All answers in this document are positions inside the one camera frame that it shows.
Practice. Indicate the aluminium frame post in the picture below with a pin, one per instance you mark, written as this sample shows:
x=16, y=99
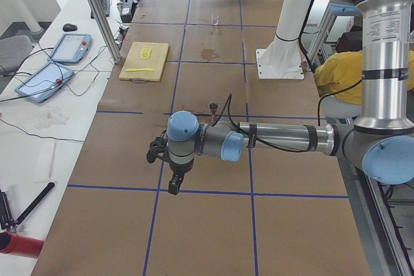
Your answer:
x=105, y=30

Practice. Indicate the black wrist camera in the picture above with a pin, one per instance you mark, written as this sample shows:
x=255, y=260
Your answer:
x=158, y=149

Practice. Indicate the black rod tool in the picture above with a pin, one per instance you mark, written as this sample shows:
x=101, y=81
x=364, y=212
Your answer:
x=34, y=203

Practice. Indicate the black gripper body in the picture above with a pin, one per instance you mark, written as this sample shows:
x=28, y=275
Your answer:
x=180, y=168

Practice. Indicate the bamboo cutting board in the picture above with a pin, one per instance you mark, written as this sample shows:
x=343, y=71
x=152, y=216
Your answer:
x=156, y=61

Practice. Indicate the black keyboard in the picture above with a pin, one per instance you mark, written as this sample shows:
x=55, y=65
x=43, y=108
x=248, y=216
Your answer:
x=102, y=3

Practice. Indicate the upper blue teach pendant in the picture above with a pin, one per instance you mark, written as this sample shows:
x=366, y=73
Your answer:
x=71, y=48

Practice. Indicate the blue teach pendant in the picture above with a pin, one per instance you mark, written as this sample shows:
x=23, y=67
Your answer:
x=45, y=82
x=71, y=48

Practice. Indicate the white foam strip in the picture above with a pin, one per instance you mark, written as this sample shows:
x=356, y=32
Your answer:
x=44, y=162

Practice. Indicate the white chair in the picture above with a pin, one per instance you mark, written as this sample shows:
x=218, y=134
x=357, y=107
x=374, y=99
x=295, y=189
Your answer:
x=335, y=108

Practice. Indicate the red cylinder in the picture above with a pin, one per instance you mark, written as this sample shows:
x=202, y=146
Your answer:
x=18, y=245

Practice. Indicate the person in yellow shirt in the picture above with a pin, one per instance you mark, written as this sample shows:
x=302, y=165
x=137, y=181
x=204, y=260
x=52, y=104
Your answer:
x=343, y=70

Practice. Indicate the yellow plastic knife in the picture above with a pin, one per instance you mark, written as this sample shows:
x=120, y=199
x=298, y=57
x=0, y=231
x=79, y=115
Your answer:
x=144, y=69

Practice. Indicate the black computer mouse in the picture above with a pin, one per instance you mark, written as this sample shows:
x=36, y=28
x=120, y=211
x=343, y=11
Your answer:
x=68, y=27

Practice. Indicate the steel double jigger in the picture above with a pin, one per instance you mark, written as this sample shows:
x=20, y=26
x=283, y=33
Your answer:
x=213, y=107

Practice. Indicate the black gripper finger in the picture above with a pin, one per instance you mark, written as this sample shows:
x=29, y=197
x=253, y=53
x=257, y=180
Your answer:
x=175, y=184

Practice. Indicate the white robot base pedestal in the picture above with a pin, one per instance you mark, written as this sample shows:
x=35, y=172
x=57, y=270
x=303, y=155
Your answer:
x=281, y=60

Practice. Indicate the lower blue teach pendant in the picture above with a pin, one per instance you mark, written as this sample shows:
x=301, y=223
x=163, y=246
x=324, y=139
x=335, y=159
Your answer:
x=45, y=82

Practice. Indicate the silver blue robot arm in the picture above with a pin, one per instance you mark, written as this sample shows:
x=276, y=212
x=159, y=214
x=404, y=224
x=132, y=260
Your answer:
x=379, y=142

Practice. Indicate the clear glass beaker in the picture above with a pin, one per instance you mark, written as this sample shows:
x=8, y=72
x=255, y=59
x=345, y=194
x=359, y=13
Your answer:
x=214, y=20

